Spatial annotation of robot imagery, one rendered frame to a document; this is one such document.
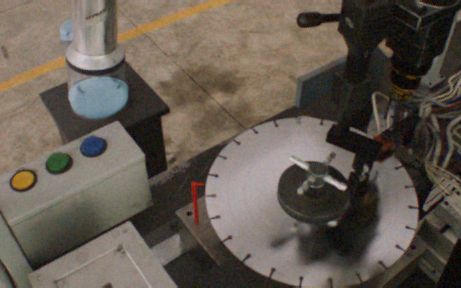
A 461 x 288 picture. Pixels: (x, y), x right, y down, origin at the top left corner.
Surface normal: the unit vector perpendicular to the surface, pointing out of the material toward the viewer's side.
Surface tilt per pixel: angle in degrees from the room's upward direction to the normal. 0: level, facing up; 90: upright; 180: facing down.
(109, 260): 0
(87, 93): 98
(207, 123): 0
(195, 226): 0
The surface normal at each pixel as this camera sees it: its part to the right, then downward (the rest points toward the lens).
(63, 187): 0.00, -0.69
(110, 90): 0.28, 0.78
